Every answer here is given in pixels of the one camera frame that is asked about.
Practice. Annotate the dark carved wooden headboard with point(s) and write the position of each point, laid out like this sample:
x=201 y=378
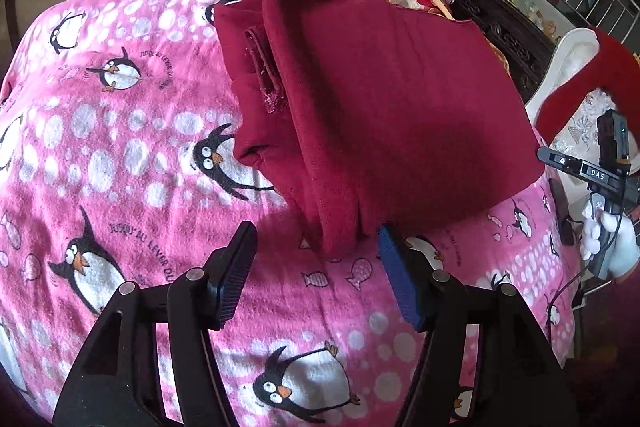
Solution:
x=500 y=32

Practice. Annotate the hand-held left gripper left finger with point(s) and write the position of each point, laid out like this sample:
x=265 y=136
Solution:
x=232 y=277

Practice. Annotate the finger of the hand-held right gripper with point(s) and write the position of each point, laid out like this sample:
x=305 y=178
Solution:
x=557 y=158

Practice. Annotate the maroon fleece garment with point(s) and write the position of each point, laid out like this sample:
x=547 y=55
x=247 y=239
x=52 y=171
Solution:
x=400 y=107

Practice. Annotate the dark wooden frame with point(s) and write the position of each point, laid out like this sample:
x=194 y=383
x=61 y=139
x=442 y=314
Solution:
x=11 y=7

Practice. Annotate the person's white printed vest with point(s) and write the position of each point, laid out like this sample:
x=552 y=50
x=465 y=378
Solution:
x=570 y=57

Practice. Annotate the pink penguin printed blanket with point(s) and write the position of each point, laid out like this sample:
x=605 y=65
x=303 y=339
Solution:
x=150 y=187

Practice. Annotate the person's right hand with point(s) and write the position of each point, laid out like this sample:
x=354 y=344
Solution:
x=625 y=252

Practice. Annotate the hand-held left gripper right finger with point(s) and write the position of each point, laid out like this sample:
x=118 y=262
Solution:
x=400 y=277

